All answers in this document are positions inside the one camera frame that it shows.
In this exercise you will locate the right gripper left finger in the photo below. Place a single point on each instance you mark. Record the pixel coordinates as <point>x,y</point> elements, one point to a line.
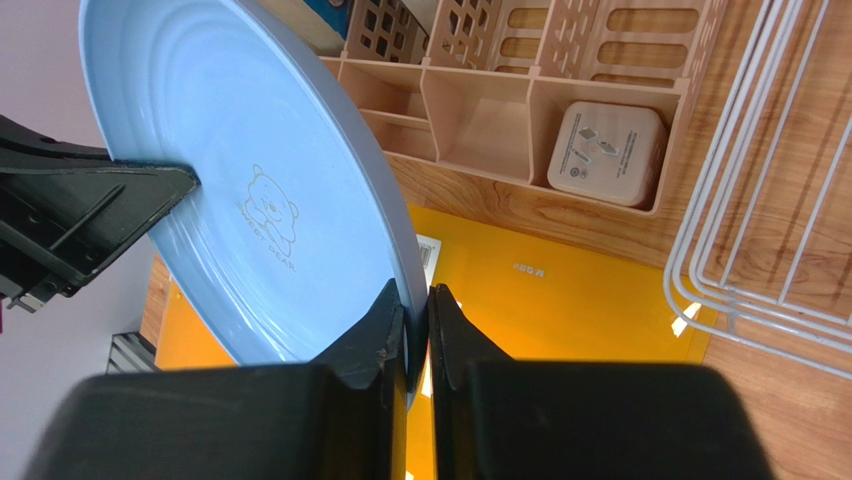
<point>364,396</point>

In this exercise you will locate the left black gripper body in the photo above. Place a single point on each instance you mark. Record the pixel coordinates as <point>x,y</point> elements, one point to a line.
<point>52,194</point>

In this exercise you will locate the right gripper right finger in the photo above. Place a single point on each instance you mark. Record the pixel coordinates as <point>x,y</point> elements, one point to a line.
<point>456,348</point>

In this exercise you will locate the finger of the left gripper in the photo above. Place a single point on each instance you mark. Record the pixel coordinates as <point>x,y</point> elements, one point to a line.
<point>140,196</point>

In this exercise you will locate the blue plate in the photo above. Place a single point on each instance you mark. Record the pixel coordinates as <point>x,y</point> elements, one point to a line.
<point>298,222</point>

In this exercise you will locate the centre orange plastic sheet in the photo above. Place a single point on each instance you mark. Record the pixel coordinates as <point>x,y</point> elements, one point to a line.
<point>534,298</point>

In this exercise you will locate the white power adapter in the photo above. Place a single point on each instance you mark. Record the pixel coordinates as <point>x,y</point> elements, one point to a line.
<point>608,152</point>

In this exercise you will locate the pink plastic file organizer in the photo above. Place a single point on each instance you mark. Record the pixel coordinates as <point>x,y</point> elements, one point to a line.
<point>484,89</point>

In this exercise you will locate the left book blue cover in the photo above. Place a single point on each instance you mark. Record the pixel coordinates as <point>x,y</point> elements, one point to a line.
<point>335,13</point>

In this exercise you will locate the white wire dish rack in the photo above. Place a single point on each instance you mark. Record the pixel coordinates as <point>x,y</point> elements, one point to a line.
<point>763,254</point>

